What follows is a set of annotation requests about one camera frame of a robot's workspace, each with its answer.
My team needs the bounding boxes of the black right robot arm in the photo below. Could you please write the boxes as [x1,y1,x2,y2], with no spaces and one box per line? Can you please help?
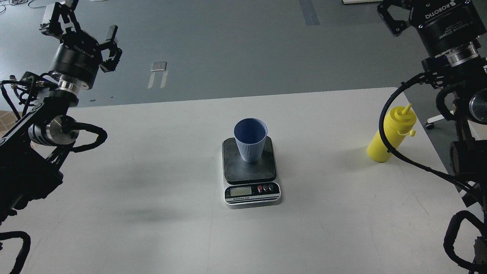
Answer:
[377,0,486,213]

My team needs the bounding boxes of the grey floor outlet plate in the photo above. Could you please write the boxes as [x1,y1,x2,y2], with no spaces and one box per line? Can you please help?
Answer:
[151,61,167,72]

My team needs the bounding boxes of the blue ribbed plastic cup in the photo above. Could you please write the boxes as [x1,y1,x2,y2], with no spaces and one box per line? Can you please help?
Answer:
[233,118,268,163]

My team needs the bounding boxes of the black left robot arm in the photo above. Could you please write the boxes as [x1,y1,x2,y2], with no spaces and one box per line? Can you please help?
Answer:
[0,0,123,222]

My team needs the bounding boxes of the black digital kitchen scale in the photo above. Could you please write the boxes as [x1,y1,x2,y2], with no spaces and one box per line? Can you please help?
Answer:
[221,137,282,208]

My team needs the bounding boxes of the yellow squeeze bottle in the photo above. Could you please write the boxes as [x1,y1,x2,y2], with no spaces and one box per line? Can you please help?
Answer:
[367,104,417,163]

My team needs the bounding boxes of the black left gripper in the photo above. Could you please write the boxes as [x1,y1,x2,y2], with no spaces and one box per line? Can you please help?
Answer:
[40,0,123,89]

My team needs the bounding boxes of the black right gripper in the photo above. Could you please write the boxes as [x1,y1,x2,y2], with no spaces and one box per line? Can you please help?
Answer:
[377,0,487,58]

